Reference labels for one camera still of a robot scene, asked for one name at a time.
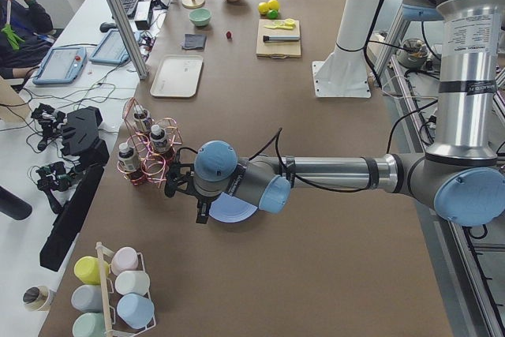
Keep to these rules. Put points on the black computer mouse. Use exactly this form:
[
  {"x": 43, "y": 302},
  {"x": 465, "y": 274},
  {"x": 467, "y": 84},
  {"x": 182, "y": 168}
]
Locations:
[{"x": 107, "y": 26}]

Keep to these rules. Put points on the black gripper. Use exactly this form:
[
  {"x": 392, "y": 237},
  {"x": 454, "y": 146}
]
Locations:
[{"x": 202, "y": 201}]

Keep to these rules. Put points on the green lime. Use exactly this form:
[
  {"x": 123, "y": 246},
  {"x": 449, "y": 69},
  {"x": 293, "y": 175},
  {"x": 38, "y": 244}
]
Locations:
[{"x": 272, "y": 14}]

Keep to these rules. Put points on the light blue cup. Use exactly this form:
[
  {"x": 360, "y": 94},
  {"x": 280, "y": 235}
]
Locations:
[{"x": 137, "y": 311}]

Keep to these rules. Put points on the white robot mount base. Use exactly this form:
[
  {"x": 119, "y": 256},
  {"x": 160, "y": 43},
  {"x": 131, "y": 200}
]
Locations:
[{"x": 343, "y": 74}]

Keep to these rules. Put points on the grey cup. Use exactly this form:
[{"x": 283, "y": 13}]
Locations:
[{"x": 87, "y": 299}]

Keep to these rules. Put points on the blue round plate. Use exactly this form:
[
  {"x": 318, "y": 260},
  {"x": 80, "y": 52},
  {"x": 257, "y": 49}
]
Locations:
[{"x": 228, "y": 209}]

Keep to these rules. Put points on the steel muddler black tip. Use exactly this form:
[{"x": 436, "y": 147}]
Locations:
[{"x": 280, "y": 39}]

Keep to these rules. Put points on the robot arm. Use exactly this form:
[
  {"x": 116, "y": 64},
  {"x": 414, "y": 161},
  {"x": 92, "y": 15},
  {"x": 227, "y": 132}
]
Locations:
[{"x": 244, "y": 100}]

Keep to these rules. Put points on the lemon half lower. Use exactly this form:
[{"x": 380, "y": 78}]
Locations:
[{"x": 289, "y": 22}]

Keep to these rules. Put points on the aluminium frame post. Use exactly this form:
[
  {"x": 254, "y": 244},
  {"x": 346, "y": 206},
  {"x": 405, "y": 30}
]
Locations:
[{"x": 128, "y": 38}]

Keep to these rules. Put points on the grey folded cloth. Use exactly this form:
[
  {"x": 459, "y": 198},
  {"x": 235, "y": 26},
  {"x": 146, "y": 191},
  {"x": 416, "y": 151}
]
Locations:
[{"x": 194, "y": 42}]

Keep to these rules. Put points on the white cup rack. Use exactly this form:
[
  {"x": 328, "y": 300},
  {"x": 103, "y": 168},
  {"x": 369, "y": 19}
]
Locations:
[{"x": 114, "y": 324}]

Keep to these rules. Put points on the blue teach pendant left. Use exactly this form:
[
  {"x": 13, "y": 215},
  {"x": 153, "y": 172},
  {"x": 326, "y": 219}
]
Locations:
[{"x": 62, "y": 65}]

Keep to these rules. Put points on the cream rabbit tray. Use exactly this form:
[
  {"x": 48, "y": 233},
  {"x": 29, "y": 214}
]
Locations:
[{"x": 177, "y": 76}]

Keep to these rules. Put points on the yellow plastic knife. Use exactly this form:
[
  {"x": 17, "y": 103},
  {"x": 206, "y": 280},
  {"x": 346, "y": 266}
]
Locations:
[{"x": 280, "y": 26}]

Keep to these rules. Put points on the green bowl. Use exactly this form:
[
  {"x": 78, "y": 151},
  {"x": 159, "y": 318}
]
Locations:
[{"x": 200, "y": 17}]

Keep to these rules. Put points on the pink cup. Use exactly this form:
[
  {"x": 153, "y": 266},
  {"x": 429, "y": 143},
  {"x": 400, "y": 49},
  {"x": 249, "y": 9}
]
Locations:
[{"x": 125, "y": 259}]

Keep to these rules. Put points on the yellow lemon upper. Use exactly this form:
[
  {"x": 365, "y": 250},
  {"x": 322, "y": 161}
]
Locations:
[{"x": 273, "y": 5}]

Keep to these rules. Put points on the copper wire bottle rack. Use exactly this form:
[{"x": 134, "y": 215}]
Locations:
[{"x": 154, "y": 165}]

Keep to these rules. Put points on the mint green cup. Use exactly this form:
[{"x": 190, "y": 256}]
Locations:
[{"x": 89, "y": 325}]

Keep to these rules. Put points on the white cup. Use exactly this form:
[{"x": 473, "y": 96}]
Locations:
[{"x": 137, "y": 282}]

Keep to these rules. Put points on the tape roll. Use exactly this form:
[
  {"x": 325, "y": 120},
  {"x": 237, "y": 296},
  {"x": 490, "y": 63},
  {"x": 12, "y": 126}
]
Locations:
[{"x": 38, "y": 298}]

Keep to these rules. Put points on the blue teach pendant right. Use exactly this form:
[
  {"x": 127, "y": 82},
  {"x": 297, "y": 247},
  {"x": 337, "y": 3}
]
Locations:
[{"x": 111, "y": 50}]

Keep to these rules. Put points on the blue teach pendant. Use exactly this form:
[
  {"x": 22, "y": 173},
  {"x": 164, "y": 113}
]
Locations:
[
  {"x": 111, "y": 50},
  {"x": 62, "y": 65}
]

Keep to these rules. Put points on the yellow cup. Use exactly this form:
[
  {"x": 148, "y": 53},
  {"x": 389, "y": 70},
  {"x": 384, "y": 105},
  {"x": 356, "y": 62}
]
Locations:
[{"x": 86, "y": 269}]

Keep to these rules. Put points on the wooden cutting board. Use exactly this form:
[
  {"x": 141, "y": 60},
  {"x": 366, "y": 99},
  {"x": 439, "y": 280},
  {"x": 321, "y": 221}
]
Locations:
[{"x": 277, "y": 50}]

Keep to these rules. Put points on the seated person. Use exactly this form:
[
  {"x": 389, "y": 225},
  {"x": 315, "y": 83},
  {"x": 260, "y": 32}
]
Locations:
[{"x": 26, "y": 37}]

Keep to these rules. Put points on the yellow lemon lower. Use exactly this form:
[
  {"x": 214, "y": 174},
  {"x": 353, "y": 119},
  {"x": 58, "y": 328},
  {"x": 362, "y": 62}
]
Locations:
[{"x": 263, "y": 8}]

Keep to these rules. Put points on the tea bottle front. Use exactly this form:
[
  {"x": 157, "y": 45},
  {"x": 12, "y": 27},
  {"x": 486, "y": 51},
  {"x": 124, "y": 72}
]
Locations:
[{"x": 160, "y": 142}]

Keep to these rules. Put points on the yellow lemon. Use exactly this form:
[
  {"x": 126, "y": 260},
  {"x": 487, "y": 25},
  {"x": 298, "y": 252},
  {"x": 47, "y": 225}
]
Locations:
[
  {"x": 263, "y": 8},
  {"x": 273, "y": 5}
]

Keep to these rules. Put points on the tea bottle right back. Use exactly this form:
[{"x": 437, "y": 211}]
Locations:
[{"x": 130, "y": 163}]

